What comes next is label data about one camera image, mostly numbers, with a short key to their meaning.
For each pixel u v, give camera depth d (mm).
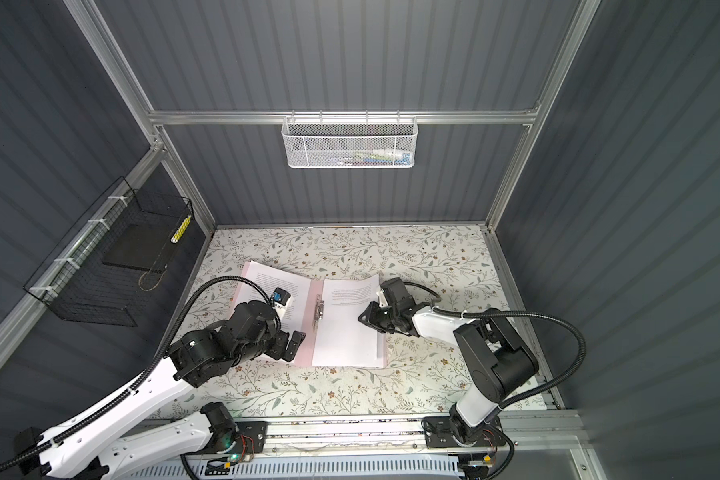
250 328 519
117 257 747
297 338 654
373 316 806
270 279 962
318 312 955
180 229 813
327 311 945
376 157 914
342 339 914
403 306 729
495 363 460
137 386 440
